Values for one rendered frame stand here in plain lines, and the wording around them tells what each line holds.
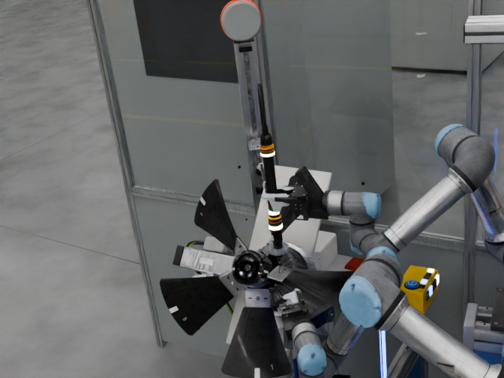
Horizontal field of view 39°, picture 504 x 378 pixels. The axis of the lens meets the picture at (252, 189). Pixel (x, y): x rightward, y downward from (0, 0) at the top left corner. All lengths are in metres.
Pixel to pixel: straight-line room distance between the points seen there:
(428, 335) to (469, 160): 0.55
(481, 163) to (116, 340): 2.73
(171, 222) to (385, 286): 1.96
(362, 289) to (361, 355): 1.68
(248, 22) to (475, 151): 1.07
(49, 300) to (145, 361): 1.01
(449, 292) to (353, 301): 1.29
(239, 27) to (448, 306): 1.40
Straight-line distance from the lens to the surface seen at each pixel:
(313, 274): 2.37
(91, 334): 4.42
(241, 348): 2.38
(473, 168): 2.09
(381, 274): 1.82
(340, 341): 2.11
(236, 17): 2.77
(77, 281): 4.96
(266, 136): 2.15
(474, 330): 2.48
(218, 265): 2.63
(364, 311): 1.79
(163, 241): 3.70
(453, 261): 2.96
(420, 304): 2.50
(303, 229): 2.63
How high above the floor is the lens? 2.46
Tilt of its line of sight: 25 degrees down
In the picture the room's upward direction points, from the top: 7 degrees counter-clockwise
